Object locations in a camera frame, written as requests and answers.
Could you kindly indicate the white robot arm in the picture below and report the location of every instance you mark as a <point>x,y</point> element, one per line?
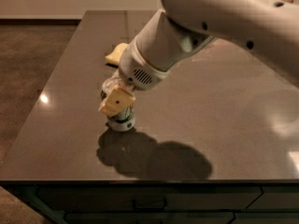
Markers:
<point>268,29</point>

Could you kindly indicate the dark cabinet drawer front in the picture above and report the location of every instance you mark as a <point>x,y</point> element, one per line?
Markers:
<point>87,200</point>

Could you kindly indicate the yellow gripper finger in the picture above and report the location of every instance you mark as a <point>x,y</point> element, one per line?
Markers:
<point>117,99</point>

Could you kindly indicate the yellow sponge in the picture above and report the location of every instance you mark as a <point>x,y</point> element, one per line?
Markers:
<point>115,56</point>

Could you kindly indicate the green silver 7up can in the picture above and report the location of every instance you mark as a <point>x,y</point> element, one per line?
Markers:
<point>123,121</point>

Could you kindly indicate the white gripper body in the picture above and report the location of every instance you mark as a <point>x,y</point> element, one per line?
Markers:
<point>135,68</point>

